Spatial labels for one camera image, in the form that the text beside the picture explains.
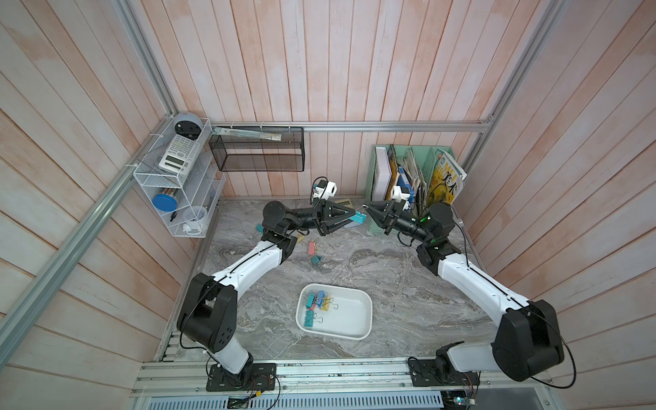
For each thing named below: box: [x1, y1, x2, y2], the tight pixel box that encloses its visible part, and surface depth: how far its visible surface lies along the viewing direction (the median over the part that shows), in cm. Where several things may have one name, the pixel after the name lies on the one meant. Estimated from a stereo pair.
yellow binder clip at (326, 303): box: [321, 294, 332, 311], surface depth 88 cm
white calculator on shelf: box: [158, 134, 201, 174], surface depth 79 cm
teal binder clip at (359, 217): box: [348, 210, 368, 224], surface depth 63 cm
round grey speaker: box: [173, 112, 204, 141], surface depth 83 cm
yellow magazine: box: [428, 148, 468, 209], surface depth 102 cm
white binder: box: [373, 146, 393, 201], surface depth 98 cm
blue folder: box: [396, 165, 414, 205], surface depth 97 cm
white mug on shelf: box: [182, 205, 208, 235], surface depth 92 cm
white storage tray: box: [295, 283, 374, 340], surface depth 87 cm
